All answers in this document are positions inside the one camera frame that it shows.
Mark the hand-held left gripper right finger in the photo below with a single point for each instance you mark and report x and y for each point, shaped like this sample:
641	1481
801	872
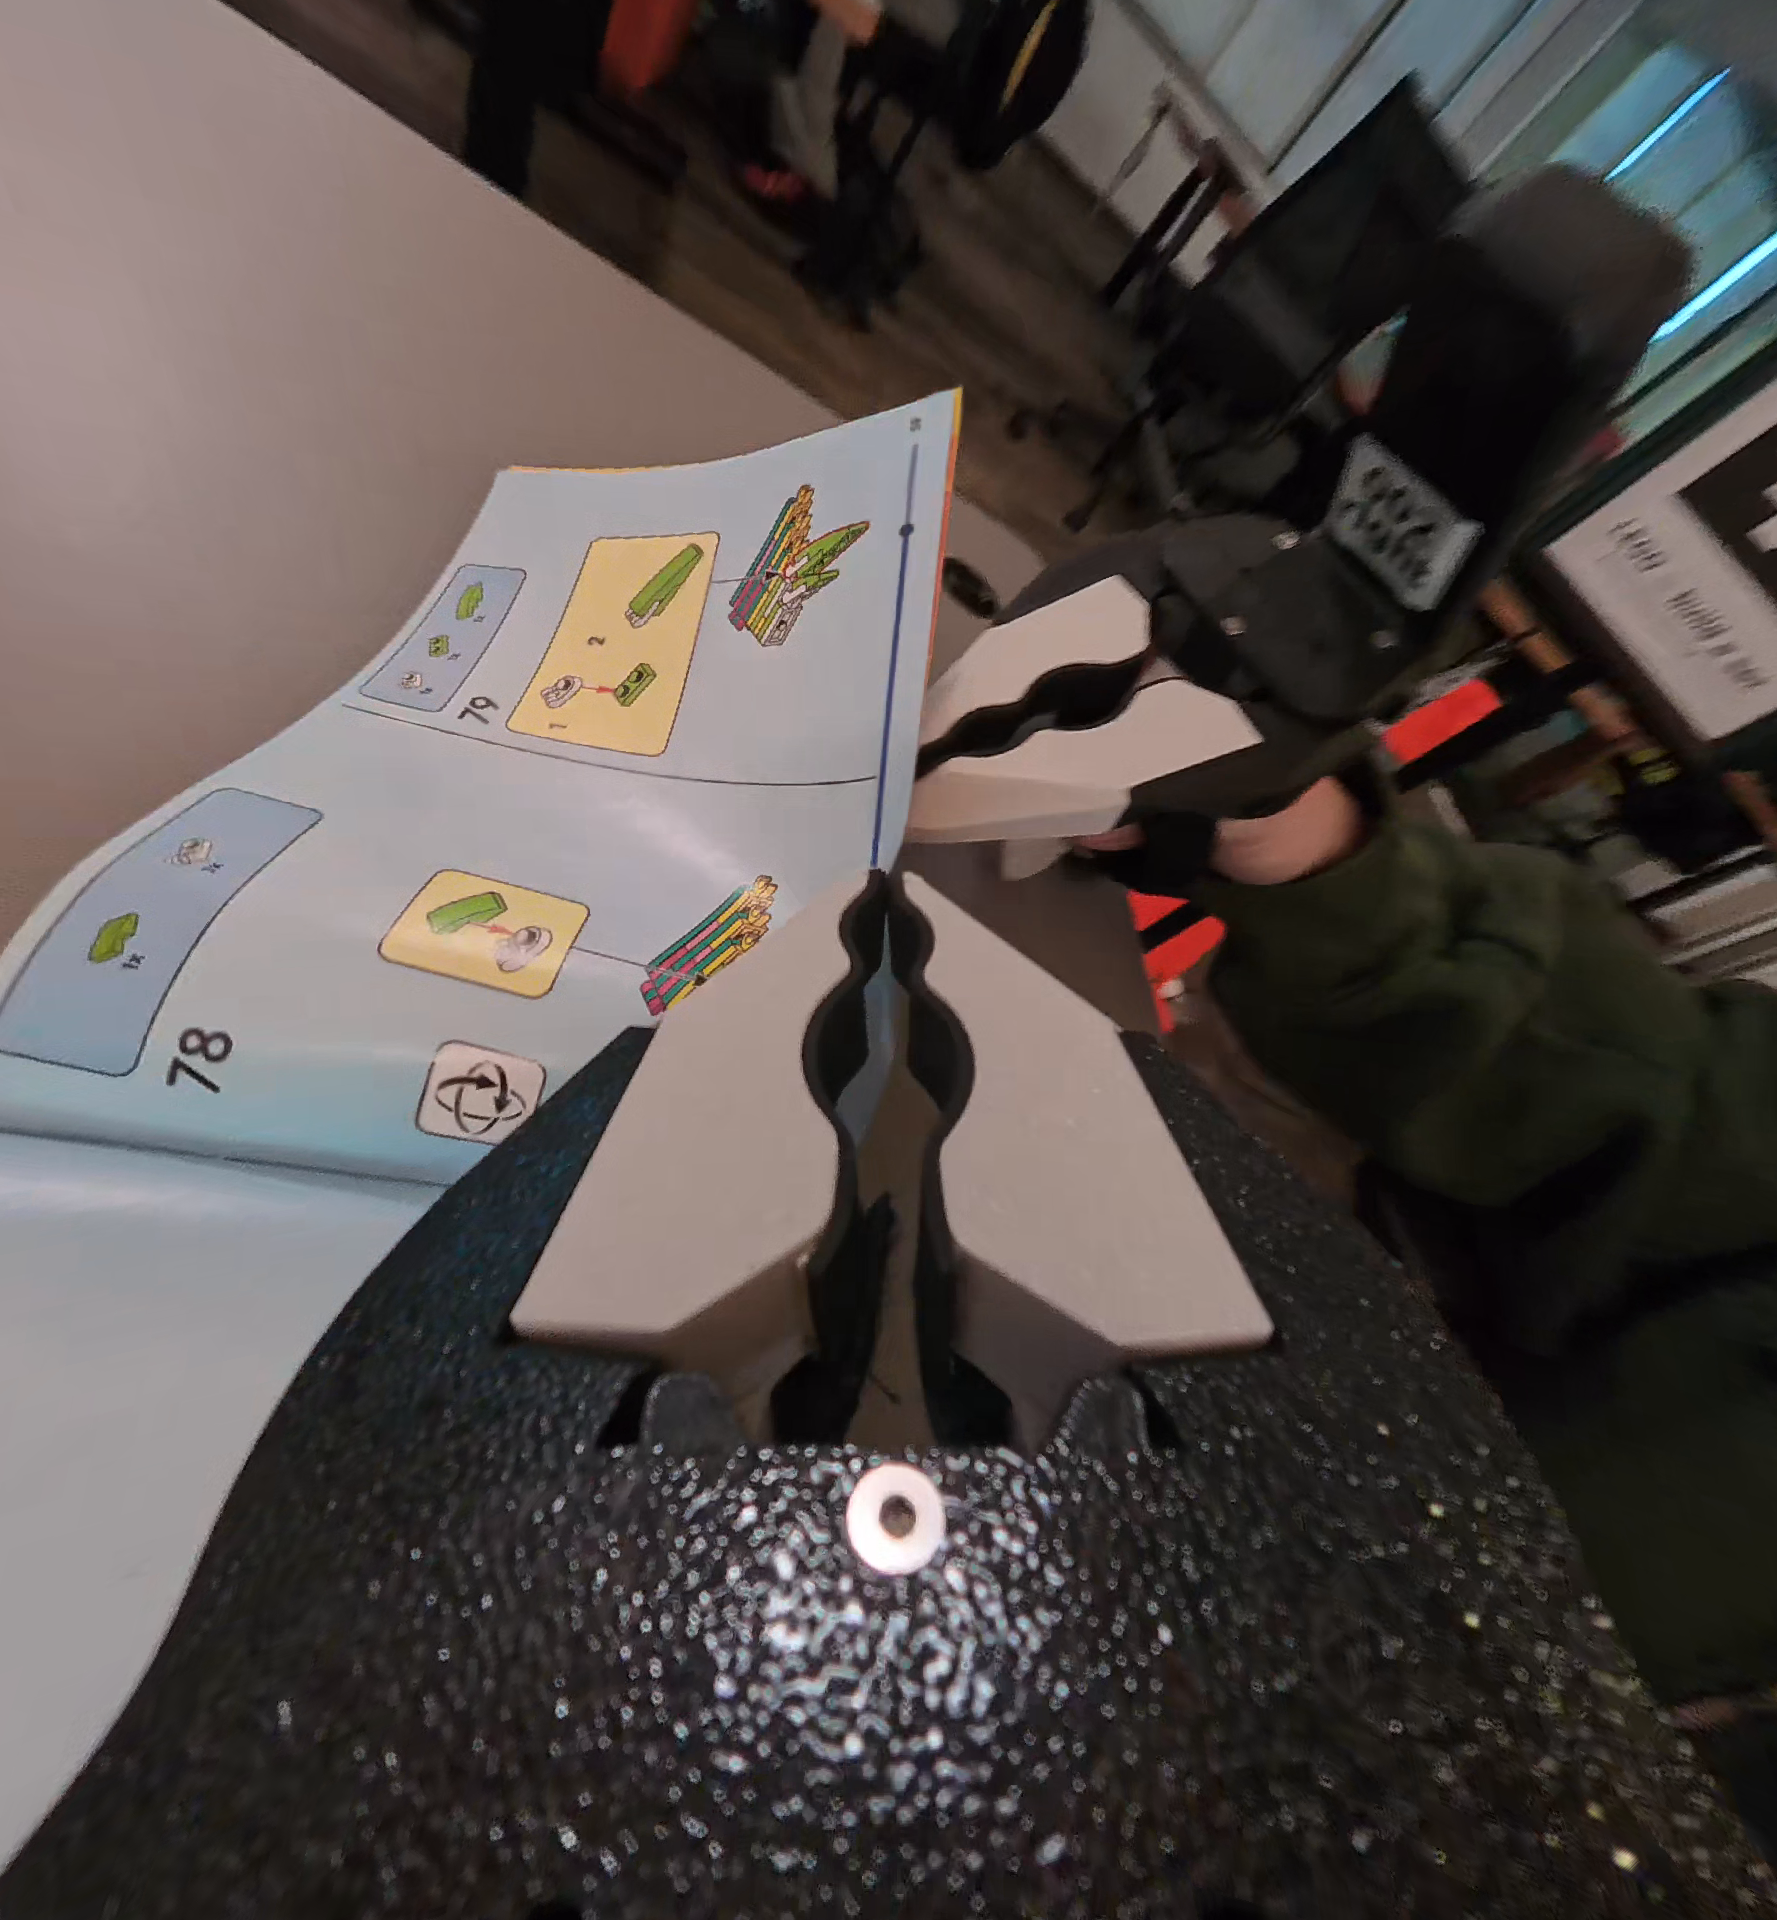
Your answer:
1084	1201

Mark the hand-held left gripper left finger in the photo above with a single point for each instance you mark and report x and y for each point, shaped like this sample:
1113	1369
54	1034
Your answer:
679	1201

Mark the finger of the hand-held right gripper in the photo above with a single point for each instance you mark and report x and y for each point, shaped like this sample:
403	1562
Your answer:
1084	767
1046	637

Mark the person's right forearm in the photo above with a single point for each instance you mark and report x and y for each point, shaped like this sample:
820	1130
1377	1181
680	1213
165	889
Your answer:
1503	1020

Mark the lego instruction booklet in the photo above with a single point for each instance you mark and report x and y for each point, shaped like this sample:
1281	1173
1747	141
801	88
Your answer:
377	781

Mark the person's right hand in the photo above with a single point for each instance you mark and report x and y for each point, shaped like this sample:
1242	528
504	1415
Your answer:
1287	840

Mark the black office chair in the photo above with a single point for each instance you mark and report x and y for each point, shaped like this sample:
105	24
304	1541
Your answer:
1277	299

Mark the framed black-white tag sign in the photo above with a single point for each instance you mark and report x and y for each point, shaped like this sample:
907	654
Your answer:
1697	601

